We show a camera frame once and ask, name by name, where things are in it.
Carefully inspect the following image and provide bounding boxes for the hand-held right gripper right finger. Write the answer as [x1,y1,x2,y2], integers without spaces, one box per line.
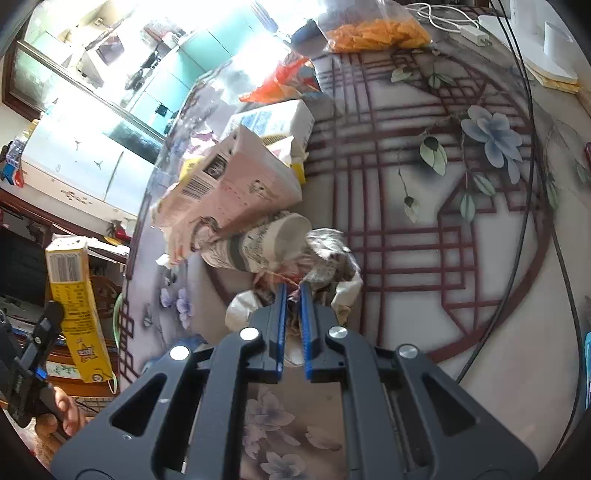
[299,282,539,480]

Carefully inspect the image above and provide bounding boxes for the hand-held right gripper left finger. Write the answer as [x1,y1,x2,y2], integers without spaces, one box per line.
[50,282,291,480]

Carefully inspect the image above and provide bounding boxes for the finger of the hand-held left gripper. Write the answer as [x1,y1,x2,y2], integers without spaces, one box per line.
[14,301,66,385]

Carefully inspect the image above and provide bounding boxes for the yellow drink carton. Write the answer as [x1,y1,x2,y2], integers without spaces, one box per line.
[45,237,116,384]

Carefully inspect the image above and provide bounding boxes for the silver wrapper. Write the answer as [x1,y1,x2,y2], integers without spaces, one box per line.
[225,228,364,365]

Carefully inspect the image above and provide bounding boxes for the yellow white medicine box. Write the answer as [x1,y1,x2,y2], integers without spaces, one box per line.
[263,134,309,186]

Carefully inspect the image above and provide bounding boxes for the pink wrapper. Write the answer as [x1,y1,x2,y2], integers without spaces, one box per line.
[189,127,220,148]

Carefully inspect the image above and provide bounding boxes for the white blue milk carton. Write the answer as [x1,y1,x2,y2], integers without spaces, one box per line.
[222,99,315,160]

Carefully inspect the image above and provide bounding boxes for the person's left hand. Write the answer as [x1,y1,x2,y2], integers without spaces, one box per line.
[28,385,92,439]

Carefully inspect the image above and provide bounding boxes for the printed paper cup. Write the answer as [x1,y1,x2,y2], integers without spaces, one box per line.
[196,211,314,275]

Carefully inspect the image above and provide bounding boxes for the pale pink cardboard box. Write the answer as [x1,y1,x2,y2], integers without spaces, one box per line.
[157,124,303,259]

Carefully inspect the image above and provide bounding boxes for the blue red box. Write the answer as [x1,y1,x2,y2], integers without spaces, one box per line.
[0,134,26,188]

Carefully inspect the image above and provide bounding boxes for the white refrigerator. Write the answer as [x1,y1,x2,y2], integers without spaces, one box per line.
[18,97,162,217]

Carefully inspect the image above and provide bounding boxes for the floral tablecloth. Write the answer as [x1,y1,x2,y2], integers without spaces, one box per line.
[124,0,591,480]

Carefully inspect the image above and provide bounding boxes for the orange snack bag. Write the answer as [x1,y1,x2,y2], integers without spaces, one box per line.
[239,58,319,103]

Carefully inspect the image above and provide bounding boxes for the teal kitchen cabinets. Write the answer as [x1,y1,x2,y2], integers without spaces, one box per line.
[124,18,259,130]

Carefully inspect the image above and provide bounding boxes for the clear bag of orange snacks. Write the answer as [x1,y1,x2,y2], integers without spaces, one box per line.
[316,0,435,54]

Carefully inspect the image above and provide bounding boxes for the white plastic device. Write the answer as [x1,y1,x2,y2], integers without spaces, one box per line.
[478,0,580,93]

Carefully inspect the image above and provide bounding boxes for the black cable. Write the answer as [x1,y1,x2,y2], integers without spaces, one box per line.
[455,0,539,384]
[522,0,583,444]

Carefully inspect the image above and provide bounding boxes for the white charger with cable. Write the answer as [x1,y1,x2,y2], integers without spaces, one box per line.
[406,2,492,47]

